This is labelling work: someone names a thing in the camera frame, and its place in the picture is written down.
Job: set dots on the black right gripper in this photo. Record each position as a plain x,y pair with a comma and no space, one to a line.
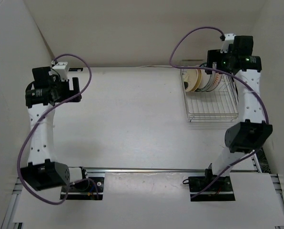
215,56

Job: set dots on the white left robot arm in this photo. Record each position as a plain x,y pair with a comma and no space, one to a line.
49,87

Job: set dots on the white plate orange pattern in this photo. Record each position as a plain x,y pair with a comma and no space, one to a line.
216,81

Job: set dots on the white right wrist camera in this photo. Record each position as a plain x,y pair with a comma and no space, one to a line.
228,40

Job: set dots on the wire dish rack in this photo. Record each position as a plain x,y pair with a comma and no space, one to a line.
219,105

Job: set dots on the cream plate with black spot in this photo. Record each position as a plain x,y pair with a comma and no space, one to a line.
192,79

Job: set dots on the white plate green rim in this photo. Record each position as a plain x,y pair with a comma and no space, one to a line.
205,83

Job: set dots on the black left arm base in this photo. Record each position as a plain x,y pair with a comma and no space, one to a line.
86,190

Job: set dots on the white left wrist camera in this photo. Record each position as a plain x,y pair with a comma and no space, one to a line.
61,69

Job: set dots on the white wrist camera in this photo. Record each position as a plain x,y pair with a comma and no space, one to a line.
61,69
228,40

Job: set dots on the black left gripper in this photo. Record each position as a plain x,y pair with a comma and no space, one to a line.
69,93

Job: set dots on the white front cover board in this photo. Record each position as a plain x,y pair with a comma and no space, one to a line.
159,201

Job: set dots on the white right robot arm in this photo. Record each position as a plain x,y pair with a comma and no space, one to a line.
252,129

